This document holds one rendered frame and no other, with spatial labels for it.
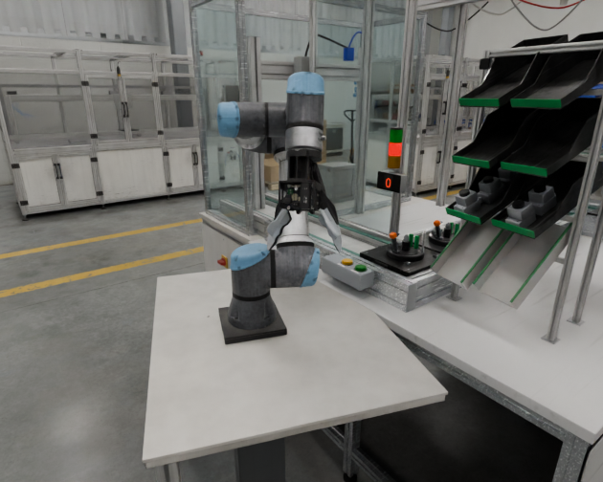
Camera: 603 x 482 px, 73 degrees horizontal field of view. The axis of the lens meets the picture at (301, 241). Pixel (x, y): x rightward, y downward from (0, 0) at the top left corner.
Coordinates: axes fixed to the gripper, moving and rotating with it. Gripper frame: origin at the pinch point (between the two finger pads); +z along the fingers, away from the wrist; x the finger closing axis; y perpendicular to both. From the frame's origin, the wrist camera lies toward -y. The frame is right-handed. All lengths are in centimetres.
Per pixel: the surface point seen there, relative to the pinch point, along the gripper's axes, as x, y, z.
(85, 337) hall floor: -190, -148, 64
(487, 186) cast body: 42, -50, -20
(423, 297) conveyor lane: 25, -66, 16
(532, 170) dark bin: 50, -33, -22
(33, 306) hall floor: -259, -170, 51
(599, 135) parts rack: 65, -34, -30
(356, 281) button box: 3, -61, 11
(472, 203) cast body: 38, -49, -15
